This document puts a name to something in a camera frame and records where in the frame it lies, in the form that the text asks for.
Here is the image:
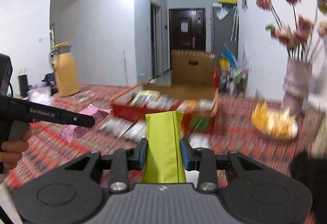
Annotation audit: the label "green snack packet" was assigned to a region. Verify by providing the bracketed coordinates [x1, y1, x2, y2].
[142, 111, 186, 184]

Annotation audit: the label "person's left hand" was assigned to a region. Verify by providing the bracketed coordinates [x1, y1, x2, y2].
[1, 128, 32, 170]

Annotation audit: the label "purple tissue pack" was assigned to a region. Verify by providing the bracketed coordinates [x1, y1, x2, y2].
[27, 84, 52, 106]

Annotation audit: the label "white labelled snack packet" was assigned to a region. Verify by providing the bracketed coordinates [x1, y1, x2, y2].
[124, 120, 147, 142]

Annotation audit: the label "silver snack packet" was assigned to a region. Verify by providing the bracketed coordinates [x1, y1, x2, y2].
[98, 116, 133, 138]

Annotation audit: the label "small black paper bag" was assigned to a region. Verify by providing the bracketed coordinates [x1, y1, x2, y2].
[18, 69, 29, 97]

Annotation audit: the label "pink snack packet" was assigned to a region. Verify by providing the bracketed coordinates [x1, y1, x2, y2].
[59, 104, 111, 143]

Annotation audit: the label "red cardboard snack box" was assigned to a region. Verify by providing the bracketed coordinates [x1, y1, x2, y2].
[110, 84, 219, 135]

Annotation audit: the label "yellow thermos jug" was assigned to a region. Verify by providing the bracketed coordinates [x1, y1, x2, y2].
[50, 42, 80, 97]

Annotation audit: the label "colourful patterned tablecloth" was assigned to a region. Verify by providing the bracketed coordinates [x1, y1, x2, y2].
[4, 83, 318, 224]

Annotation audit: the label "plate of orange peels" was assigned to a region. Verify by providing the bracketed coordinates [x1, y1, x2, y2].
[251, 102, 299, 143]

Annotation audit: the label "brown cardboard box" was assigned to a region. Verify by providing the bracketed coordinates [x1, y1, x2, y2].
[171, 50, 216, 87]

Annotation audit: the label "black cloth bag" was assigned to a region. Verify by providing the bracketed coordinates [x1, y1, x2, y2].
[289, 151, 327, 223]

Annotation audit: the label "floral storage jar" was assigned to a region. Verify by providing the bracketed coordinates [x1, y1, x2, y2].
[303, 106, 326, 158]

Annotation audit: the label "pink ceramic flower vase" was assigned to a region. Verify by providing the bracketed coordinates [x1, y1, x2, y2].
[280, 58, 312, 116]

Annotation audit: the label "dark entrance door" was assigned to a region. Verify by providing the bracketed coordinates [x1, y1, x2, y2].
[168, 8, 206, 52]

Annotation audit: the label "grey refrigerator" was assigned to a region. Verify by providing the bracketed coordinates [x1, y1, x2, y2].
[211, 3, 238, 59]

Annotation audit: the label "dried pink roses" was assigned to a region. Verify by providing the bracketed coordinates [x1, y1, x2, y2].
[253, 0, 327, 63]

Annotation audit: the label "yellow box on refrigerator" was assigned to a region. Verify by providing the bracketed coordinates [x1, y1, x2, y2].
[218, 0, 237, 4]

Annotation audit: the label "wall picture frame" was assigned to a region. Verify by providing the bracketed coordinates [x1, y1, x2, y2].
[241, 0, 248, 12]

